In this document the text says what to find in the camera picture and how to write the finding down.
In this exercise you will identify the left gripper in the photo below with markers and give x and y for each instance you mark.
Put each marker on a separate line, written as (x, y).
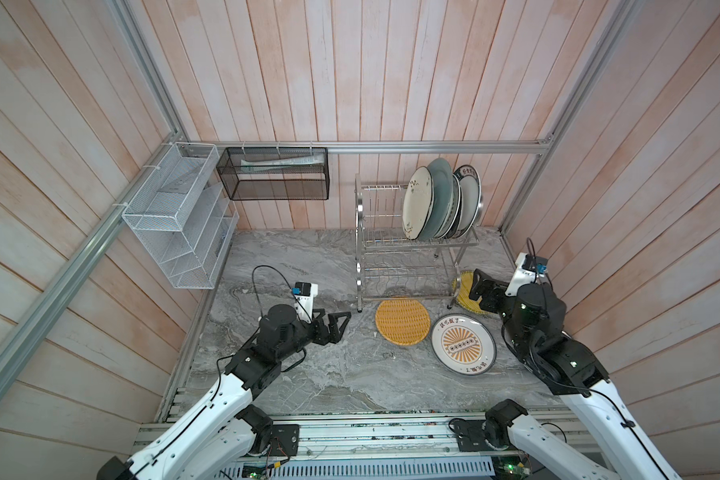
(322, 338)

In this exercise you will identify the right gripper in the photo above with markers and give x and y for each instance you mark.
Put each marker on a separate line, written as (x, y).
(495, 291)

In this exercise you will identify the yellow woven pattern plate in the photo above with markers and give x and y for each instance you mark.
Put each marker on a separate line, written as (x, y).
(464, 284)

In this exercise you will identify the orange woven pattern plate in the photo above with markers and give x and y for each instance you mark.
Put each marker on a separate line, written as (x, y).
(403, 322)

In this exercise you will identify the light green flower plate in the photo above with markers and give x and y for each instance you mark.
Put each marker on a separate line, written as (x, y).
(446, 223)

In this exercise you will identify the stainless steel dish rack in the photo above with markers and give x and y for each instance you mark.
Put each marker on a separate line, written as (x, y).
(390, 266)

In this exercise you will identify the white plate green lettered rim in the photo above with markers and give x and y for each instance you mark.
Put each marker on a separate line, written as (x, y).
(471, 195)

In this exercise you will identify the cream floral plate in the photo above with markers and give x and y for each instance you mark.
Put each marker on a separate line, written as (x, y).
(417, 202)

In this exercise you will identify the large teal plate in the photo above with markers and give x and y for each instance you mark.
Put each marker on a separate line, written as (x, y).
(442, 198)

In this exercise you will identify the small orange sunburst plate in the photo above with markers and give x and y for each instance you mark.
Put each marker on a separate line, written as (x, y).
(456, 210)

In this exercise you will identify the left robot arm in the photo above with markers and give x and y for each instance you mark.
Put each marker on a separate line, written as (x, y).
(224, 424)

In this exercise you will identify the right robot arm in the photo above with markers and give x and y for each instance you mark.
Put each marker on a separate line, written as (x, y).
(532, 328)

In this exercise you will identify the large orange sunburst plate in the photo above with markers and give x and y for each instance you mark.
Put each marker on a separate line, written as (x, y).
(463, 344)

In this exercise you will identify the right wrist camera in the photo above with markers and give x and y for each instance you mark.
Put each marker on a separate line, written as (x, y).
(529, 269)

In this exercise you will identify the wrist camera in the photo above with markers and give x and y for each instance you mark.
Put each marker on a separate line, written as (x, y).
(304, 294)
(529, 269)

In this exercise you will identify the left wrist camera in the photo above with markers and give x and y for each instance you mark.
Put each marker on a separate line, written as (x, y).
(304, 294)

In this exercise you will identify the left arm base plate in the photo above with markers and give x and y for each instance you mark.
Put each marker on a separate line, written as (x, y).
(280, 440)

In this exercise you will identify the aluminium frame rail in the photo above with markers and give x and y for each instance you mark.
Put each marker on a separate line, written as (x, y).
(526, 147)

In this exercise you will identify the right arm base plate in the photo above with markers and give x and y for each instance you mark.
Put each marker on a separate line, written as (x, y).
(479, 435)

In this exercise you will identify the black wire mesh basket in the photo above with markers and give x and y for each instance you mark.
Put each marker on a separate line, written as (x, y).
(275, 173)

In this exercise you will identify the white wire mesh shelf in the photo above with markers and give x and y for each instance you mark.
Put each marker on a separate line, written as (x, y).
(182, 216)

